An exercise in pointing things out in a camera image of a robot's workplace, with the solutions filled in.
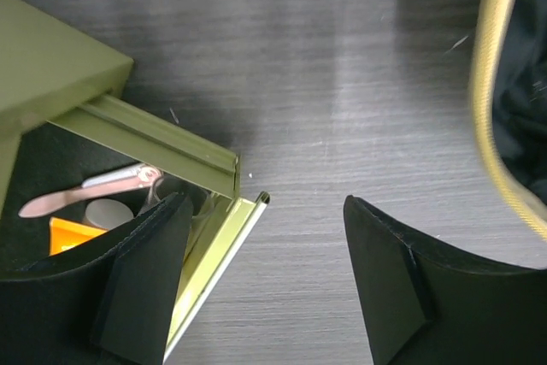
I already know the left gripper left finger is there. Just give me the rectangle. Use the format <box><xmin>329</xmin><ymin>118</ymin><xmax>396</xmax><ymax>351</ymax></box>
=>
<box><xmin>1</xmin><ymin>194</ymin><xmax>193</xmax><ymax>364</ymax></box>

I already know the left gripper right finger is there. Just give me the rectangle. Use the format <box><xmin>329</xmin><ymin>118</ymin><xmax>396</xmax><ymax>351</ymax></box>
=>
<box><xmin>344</xmin><ymin>196</ymin><xmax>546</xmax><ymax>364</ymax></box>

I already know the orange tube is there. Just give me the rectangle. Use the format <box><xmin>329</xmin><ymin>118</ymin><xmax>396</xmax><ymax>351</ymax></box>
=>
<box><xmin>49</xmin><ymin>217</ymin><xmax>106</xmax><ymax>256</ymax></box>

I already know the yellow-green drawer box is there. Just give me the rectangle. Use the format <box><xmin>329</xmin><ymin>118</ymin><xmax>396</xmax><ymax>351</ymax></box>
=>
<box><xmin>1</xmin><ymin>0</ymin><xmax>270</xmax><ymax>364</ymax></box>

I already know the yellow hard-shell suitcase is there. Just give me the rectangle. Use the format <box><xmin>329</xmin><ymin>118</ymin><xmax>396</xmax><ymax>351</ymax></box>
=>
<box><xmin>469</xmin><ymin>0</ymin><xmax>546</xmax><ymax>237</ymax></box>

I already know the beige cosmetic bottle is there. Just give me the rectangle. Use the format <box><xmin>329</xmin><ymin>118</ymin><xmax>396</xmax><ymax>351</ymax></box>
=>
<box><xmin>83</xmin><ymin>198</ymin><xmax>133</xmax><ymax>230</ymax></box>

